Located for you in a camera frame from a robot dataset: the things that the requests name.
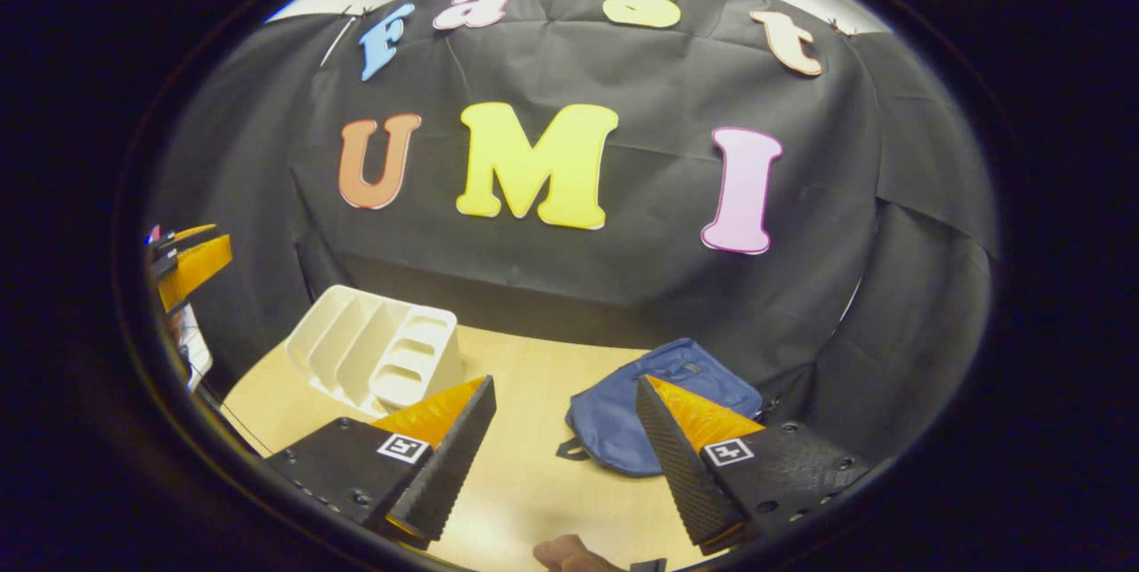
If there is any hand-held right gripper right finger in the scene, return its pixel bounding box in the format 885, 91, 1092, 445
634, 375, 877, 555

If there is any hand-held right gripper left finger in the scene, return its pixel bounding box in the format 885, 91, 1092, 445
265, 375, 497, 551

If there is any blue schoolbag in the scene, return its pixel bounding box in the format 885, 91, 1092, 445
556, 338, 764, 477

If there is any white plastic bookshelf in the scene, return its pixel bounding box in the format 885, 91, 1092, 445
285, 285, 465, 417

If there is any black backdrop cloth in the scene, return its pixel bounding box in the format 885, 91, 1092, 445
147, 0, 998, 466

